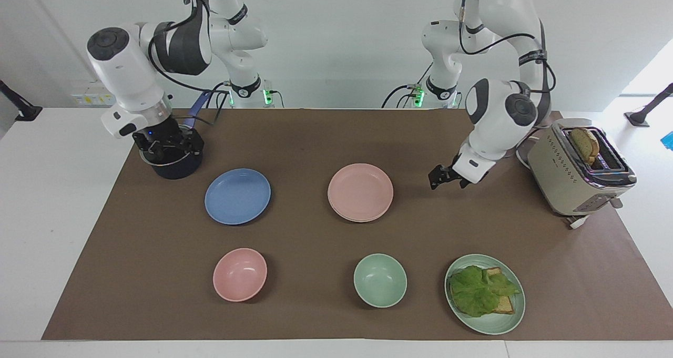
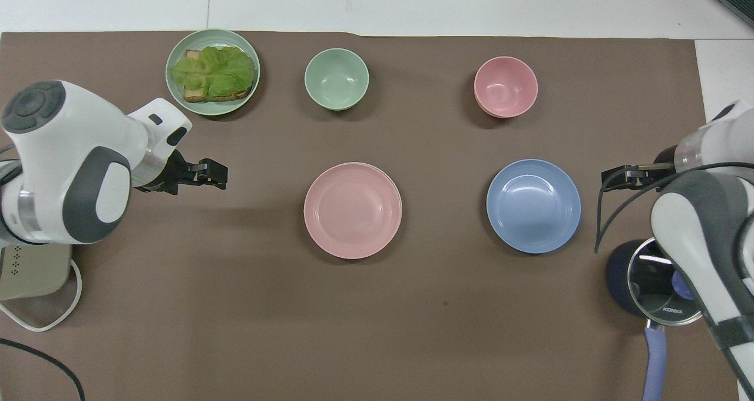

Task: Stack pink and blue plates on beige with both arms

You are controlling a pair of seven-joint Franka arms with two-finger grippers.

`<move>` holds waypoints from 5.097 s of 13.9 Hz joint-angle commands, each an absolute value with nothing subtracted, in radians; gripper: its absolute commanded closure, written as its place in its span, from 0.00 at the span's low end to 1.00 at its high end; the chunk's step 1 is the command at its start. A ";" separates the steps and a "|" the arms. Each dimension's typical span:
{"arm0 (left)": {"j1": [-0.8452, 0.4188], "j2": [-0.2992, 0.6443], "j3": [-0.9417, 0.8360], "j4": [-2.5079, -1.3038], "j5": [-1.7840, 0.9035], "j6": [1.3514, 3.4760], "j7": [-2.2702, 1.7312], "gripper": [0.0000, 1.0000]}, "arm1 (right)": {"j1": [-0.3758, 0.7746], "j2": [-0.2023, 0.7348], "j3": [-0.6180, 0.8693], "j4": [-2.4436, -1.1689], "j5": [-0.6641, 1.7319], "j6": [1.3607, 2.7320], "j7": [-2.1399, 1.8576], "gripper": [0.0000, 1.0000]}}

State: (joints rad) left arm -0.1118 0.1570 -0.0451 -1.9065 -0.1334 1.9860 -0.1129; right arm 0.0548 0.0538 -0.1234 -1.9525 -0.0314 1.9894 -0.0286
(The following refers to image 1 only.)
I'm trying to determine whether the beige toaster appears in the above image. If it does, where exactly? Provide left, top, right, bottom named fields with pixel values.
left=527, top=118, right=638, bottom=230

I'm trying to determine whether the pink plate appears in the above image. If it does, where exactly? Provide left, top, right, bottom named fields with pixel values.
left=327, top=163, right=394, bottom=221

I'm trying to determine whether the green bowl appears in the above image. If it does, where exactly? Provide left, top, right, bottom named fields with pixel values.
left=353, top=253, right=408, bottom=309

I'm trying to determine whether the black stand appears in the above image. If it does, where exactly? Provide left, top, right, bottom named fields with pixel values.
left=624, top=83, right=673, bottom=128
left=0, top=79, right=43, bottom=122

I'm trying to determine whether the white wall socket strip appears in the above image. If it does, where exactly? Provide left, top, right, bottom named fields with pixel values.
left=70, top=92, right=117, bottom=107

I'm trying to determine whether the toast slice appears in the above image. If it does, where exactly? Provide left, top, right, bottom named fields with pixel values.
left=485, top=267, right=516, bottom=315

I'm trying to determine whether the bread slice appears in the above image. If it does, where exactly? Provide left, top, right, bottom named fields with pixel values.
left=570, top=127, right=600, bottom=166

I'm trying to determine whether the beige plate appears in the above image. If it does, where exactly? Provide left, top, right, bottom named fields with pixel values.
left=330, top=207, right=393, bottom=223

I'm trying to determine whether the blue plate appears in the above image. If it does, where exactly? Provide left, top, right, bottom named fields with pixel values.
left=204, top=168, right=272, bottom=226

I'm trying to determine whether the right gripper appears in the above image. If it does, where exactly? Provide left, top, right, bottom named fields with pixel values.
left=132, top=117, right=205, bottom=165

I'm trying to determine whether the pink bowl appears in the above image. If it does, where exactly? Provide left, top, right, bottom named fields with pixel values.
left=212, top=248, right=268, bottom=303

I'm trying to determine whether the green plate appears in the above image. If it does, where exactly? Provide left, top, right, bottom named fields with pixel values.
left=444, top=253, right=526, bottom=336

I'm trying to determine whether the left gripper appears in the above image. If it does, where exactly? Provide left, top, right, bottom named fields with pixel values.
left=428, top=163, right=472, bottom=191

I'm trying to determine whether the white toaster cable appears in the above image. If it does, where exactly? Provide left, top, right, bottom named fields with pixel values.
left=515, top=129, right=543, bottom=170

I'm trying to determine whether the dark blue pot with handle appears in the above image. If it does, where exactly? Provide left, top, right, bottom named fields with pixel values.
left=139, top=91, right=212, bottom=180

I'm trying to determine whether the black cable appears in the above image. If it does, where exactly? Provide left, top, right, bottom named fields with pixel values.
left=455, top=0, right=557, bottom=95
left=179, top=83, right=233, bottom=127
left=147, top=0, right=232, bottom=95
left=382, top=63, right=435, bottom=109

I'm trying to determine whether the green lettuce leaf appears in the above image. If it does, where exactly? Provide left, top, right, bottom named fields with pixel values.
left=448, top=265, right=522, bottom=318

